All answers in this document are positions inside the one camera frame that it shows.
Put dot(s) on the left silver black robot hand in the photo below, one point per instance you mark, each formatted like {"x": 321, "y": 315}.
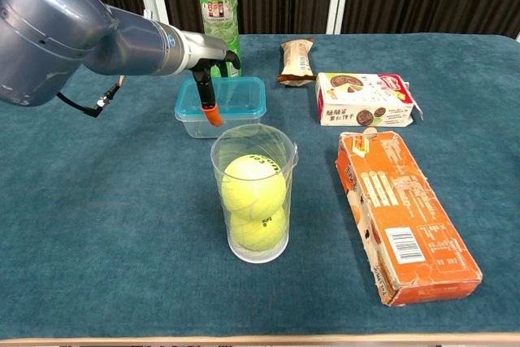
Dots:
{"x": 205, "y": 50}

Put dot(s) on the blue plastic lid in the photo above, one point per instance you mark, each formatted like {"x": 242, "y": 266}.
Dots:
{"x": 239, "y": 97}

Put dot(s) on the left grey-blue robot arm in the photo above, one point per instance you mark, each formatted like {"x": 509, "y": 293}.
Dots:
{"x": 81, "y": 38}

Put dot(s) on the clear plastic food container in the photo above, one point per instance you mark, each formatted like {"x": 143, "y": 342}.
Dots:
{"x": 195, "y": 127}

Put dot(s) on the beige brown snack bar wrapper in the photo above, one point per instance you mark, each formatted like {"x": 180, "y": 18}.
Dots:
{"x": 297, "y": 62}

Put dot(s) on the clear plastic cup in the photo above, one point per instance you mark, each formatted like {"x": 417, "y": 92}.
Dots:
{"x": 284, "y": 152}

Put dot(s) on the yellow tennis ball large print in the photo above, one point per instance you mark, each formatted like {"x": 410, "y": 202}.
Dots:
{"x": 254, "y": 186}

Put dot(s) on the white cookie box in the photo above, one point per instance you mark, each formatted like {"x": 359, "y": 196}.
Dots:
{"x": 365, "y": 99}

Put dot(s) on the yellow tennis ball small print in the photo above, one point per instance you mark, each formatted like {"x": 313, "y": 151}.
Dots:
{"x": 258, "y": 231}

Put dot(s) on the teal velvet tablecloth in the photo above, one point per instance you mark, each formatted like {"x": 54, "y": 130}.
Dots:
{"x": 122, "y": 221}

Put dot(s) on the worn orange carton box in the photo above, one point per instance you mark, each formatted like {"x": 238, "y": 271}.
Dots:
{"x": 406, "y": 217}

